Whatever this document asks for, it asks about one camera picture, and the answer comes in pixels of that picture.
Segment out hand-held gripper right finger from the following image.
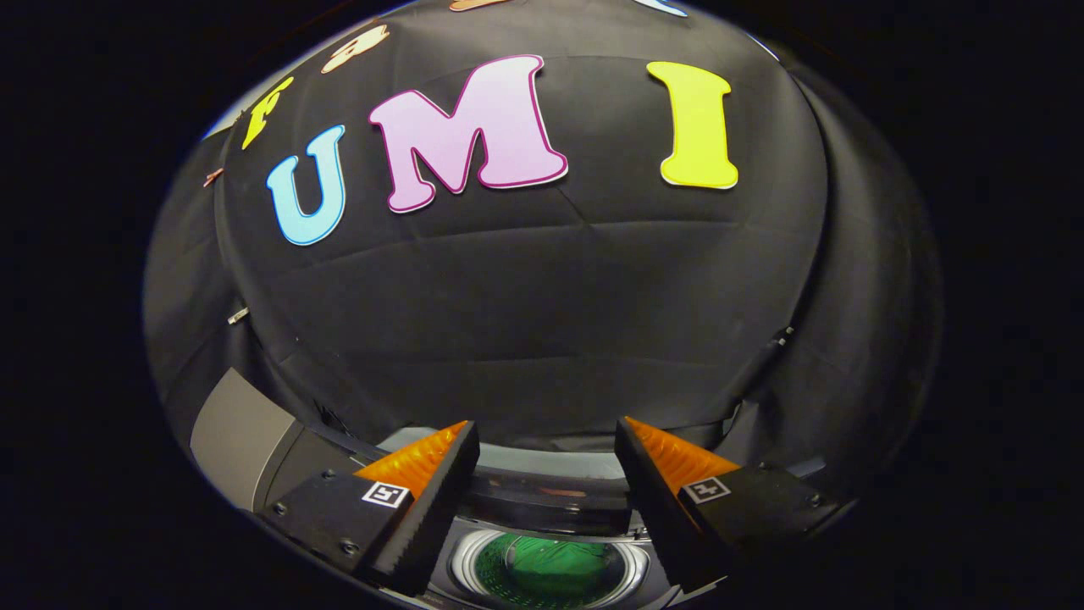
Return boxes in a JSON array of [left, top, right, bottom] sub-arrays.
[[614, 416, 844, 595]]

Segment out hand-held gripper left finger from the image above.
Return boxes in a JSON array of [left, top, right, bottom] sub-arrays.
[[258, 420, 481, 597]]

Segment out grey washing machine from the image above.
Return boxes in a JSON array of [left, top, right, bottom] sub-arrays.
[[254, 419, 831, 610]]

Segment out green polo shirt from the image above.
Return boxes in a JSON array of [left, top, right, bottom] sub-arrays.
[[474, 533, 624, 599]]

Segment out grey box platform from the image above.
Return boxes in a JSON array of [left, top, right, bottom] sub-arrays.
[[190, 367, 367, 514]]

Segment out black backdrop cloth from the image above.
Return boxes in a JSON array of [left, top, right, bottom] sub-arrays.
[[144, 0, 943, 509]]

